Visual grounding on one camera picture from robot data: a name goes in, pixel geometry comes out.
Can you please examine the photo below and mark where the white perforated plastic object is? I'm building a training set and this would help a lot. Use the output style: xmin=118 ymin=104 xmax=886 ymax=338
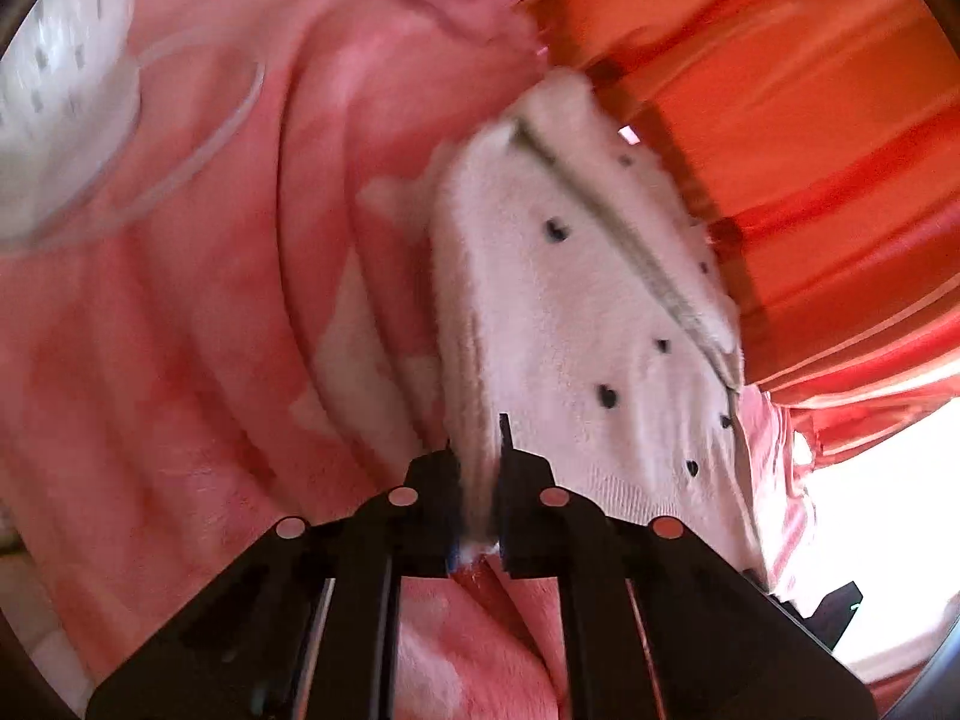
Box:
xmin=2 ymin=0 xmax=265 ymax=252

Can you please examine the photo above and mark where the beige sweater with black hearts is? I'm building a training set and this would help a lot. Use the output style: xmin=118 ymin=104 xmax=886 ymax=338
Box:
xmin=431 ymin=71 xmax=763 ymax=571

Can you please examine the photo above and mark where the pink fleece blanket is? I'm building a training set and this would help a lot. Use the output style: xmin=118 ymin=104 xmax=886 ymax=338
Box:
xmin=0 ymin=0 xmax=815 ymax=720

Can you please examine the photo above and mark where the orange curtain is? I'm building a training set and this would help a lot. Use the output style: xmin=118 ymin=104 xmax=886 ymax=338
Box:
xmin=527 ymin=0 xmax=958 ymax=466

